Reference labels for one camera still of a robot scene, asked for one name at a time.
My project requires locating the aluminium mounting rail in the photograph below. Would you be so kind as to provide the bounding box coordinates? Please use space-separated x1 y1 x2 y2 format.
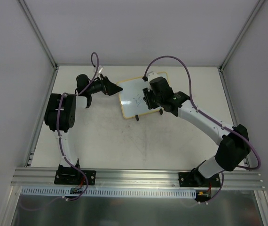
10 167 266 190

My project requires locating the yellow framed small whiteboard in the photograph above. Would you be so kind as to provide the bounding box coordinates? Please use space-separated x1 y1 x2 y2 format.
117 77 160 119

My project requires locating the left aluminium frame post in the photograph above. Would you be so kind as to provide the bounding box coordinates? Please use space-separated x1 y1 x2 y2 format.
17 0 57 69

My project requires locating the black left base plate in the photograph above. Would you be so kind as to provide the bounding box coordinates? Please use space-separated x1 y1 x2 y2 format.
54 165 96 186

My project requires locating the white slotted cable duct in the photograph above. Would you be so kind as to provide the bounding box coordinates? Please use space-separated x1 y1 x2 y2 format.
21 186 197 199

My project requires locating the aluminium frame post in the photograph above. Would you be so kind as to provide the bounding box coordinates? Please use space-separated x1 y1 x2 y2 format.
219 0 266 72
17 0 57 69

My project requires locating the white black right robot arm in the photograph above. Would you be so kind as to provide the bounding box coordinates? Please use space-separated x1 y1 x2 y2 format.
142 75 251 186

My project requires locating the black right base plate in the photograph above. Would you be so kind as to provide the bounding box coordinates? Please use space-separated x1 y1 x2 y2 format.
178 172 221 188

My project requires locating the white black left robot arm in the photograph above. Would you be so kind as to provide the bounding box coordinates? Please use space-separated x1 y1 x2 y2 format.
44 74 123 186

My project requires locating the right aluminium frame post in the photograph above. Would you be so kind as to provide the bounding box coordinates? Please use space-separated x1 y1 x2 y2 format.
219 0 266 72

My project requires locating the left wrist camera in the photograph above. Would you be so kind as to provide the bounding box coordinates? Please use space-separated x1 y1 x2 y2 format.
94 65 103 77

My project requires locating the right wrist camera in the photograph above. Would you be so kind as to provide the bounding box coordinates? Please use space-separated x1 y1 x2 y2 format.
142 72 158 82

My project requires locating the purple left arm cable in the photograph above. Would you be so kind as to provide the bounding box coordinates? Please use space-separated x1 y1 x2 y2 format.
18 52 100 211

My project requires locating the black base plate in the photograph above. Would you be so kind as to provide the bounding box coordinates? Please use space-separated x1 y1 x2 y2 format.
54 165 96 186
178 172 221 188

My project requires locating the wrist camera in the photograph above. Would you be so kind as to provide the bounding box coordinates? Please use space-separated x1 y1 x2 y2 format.
142 72 158 82
94 65 103 77

